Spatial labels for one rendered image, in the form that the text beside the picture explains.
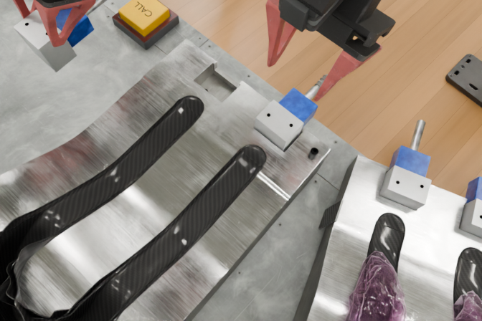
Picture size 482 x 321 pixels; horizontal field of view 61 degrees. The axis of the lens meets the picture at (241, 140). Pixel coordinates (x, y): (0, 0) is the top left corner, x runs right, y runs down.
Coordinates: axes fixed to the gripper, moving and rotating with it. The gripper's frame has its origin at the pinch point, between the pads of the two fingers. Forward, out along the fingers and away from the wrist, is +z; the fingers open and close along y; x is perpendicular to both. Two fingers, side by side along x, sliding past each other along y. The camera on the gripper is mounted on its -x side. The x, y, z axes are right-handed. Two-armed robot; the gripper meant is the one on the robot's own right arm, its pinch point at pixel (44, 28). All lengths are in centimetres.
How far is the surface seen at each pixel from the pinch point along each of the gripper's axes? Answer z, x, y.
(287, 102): -2.4, 15.4, 28.0
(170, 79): 2.2, 9.6, 13.4
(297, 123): -2.6, 12.8, 31.1
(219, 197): 6.5, 3.1, 29.6
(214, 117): 2.3, 9.4, 21.9
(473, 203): -3, 22, 54
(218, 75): 1.5, 15.8, 16.9
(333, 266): 5.3, 5.5, 45.1
